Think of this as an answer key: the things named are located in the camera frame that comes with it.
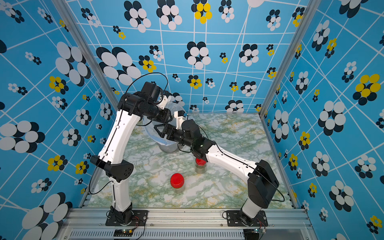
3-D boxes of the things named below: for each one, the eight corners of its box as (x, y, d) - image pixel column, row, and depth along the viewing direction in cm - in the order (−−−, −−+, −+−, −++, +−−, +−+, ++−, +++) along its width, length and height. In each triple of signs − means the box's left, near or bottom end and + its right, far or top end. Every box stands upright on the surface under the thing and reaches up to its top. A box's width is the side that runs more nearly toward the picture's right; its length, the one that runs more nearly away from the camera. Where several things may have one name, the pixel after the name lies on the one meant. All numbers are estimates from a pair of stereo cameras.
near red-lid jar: (172, 193, 83) (169, 186, 73) (174, 181, 87) (171, 173, 77) (184, 193, 83) (182, 186, 73) (184, 181, 87) (183, 173, 77)
